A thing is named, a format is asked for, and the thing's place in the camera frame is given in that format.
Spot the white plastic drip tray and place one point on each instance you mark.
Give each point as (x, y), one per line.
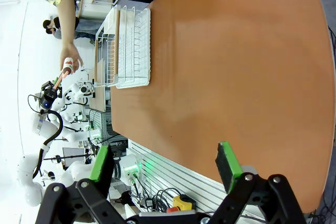
(145, 51)

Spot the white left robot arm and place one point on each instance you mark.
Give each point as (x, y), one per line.
(29, 176)

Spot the right gripper black green-padded right finger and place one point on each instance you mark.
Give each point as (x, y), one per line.
(229, 166)

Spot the background person in black top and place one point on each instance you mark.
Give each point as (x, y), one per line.
(84, 28)

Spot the right gripper black green-padded left finger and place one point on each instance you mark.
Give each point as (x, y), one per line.
(102, 163)

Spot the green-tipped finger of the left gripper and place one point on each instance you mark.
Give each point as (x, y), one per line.
(57, 81)

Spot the white cutlery holder cup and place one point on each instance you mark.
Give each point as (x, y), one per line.
(110, 22)

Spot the person's right forearm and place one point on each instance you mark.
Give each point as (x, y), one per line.
(65, 16)

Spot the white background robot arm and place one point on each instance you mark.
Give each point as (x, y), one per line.
(77, 90)

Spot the person's right hand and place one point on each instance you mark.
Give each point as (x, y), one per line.
(70, 51)

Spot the white background workbench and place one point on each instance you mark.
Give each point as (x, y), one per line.
(94, 6)

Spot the yellow emergency stop box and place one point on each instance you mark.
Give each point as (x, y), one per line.
(183, 201)

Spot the white control box green light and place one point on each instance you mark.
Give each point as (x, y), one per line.
(128, 167)

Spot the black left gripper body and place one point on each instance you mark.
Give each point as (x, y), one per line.
(49, 97)

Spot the slotted aluminium frame panel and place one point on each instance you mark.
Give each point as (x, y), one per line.
(170, 174)

